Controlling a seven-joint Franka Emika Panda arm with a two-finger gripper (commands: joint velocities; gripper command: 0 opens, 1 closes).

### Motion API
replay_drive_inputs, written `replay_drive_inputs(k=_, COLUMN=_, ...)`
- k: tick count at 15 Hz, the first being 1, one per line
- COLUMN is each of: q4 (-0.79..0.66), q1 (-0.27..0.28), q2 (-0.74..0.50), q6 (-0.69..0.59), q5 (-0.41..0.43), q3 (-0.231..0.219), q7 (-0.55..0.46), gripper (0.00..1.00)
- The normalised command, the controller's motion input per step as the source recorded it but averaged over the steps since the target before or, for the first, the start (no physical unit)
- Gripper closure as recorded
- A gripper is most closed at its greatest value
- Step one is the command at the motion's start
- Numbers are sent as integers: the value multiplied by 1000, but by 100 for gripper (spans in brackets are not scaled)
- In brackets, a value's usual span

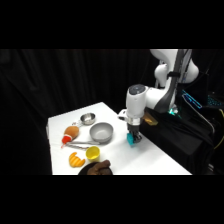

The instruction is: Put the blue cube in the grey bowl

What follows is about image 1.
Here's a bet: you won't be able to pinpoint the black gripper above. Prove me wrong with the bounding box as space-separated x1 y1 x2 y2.
127 121 144 145

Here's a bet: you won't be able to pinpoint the blue cube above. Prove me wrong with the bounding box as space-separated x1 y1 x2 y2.
125 133 139 147

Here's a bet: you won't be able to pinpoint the grey bowl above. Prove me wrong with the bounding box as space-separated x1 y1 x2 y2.
89 121 115 145

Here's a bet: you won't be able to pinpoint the black robot stand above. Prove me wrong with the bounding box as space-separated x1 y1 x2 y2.
142 109 216 176

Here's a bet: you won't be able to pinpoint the yellow plastic cup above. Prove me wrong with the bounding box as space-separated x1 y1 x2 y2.
85 145 101 163

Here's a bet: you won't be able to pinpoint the steel measuring cup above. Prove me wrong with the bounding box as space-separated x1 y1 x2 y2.
71 112 97 127

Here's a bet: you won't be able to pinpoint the metal tongs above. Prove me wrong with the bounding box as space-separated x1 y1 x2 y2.
65 140 101 150

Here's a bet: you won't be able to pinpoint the orange croissant toy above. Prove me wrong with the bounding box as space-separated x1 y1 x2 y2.
68 151 87 168

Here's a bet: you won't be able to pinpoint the blue lit device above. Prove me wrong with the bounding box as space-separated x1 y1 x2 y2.
181 89 204 110

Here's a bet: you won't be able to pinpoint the black curtain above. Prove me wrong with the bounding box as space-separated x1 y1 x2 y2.
0 49 158 176

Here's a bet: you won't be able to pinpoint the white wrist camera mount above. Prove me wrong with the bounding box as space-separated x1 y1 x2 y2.
117 108 129 122

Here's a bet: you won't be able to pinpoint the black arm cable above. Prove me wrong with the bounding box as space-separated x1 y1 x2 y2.
161 49 188 114

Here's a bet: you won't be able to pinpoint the yellow cable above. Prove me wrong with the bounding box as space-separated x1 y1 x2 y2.
213 116 224 151

